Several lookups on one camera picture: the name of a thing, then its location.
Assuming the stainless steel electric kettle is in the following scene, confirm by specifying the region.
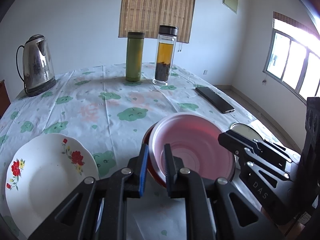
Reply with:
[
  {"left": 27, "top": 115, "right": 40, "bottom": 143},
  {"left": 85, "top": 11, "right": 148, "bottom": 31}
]
[{"left": 19, "top": 34, "right": 56, "bottom": 97}]

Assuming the red flower white plate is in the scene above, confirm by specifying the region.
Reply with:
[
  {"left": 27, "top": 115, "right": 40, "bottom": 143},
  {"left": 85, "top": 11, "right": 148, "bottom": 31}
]
[{"left": 5, "top": 133, "right": 99, "bottom": 237}]

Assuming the floral plastic tablecloth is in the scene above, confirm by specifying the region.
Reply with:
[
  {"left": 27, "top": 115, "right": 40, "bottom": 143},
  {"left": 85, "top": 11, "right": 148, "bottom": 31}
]
[{"left": 0, "top": 62, "right": 301, "bottom": 240}]

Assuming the window with frame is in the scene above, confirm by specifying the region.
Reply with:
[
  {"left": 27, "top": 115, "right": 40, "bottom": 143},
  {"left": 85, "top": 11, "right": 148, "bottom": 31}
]
[{"left": 263, "top": 12, "right": 319, "bottom": 103}]

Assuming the bamboo window blind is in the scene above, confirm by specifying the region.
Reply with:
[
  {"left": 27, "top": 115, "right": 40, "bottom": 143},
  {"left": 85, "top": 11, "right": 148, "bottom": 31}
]
[{"left": 118, "top": 0, "right": 195, "bottom": 43}]

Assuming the red plastic bowl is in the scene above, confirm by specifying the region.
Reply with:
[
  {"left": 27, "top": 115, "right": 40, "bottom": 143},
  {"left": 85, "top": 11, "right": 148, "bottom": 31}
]
[{"left": 142, "top": 113, "right": 236, "bottom": 187}]

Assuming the stainless steel bowl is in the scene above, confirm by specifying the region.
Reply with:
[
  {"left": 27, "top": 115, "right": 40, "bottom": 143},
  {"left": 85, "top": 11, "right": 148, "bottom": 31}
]
[{"left": 209, "top": 154, "right": 303, "bottom": 221}]

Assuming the brown wooden sideboard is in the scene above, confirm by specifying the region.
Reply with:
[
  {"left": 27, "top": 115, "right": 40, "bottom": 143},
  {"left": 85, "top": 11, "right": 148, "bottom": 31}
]
[{"left": 0, "top": 80, "right": 10, "bottom": 118}]

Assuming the black smartphone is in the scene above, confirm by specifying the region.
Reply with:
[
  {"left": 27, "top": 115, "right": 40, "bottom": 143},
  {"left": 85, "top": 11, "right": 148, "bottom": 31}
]
[{"left": 195, "top": 87, "right": 235, "bottom": 114}]

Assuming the glass tea bottle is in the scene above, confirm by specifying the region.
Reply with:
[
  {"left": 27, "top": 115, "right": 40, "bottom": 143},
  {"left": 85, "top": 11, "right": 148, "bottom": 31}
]
[{"left": 152, "top": 25, "right": 178, "bottom": 85}]

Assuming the green thermos bottle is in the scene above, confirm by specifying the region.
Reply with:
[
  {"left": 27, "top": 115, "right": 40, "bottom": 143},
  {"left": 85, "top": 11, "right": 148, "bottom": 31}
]
[{"left": 126, "top": 32, "right": 145, "bottom": 82}]

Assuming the white enamel bowl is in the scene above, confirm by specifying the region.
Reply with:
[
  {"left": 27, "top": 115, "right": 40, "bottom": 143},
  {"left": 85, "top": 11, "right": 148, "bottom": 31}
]
[{"left": 229, "top": 123, "right": 263, "bottom": 141}]

